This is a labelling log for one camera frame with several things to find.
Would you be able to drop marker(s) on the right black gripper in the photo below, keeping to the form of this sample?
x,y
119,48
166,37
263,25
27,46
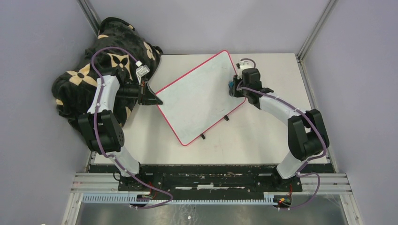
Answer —
x,y
236,81

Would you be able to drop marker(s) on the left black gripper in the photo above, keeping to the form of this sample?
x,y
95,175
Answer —
x,y
146,97

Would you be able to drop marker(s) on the blue whiteboard eraser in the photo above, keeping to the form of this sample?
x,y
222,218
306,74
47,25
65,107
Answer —
x,y
231,88

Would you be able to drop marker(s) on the red-framed whiteboard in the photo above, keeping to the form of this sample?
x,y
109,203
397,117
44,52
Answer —
x,y
199,99

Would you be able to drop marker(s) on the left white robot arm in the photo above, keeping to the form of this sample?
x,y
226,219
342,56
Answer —
x,y
101,130

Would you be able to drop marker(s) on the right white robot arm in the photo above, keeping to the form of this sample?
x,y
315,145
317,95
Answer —
x,y
307,137

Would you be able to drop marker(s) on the black floral blanket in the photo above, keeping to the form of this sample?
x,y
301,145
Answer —
x,y
74,90

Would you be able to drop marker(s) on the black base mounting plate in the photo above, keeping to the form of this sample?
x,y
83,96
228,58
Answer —
x,y
206,182

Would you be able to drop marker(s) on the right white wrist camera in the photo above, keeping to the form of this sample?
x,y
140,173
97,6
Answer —
x,y
246,63

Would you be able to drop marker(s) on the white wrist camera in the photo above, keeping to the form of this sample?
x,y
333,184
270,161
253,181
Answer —
x,y
246,63
141,70

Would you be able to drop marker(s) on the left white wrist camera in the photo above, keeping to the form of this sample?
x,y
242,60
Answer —
x,y
141,70

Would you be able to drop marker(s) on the left corner aluminium post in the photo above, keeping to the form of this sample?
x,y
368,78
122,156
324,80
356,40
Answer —
x,y
90,14

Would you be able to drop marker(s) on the corner aluminium post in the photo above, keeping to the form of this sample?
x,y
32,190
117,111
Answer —
x,y
90,14
314,33

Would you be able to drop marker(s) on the right corner aluminium post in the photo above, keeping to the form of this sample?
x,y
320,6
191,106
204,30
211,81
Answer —
x,y
314,33

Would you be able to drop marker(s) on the aluminium rail frame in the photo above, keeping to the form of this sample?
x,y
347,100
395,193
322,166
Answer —
x,y
326,199

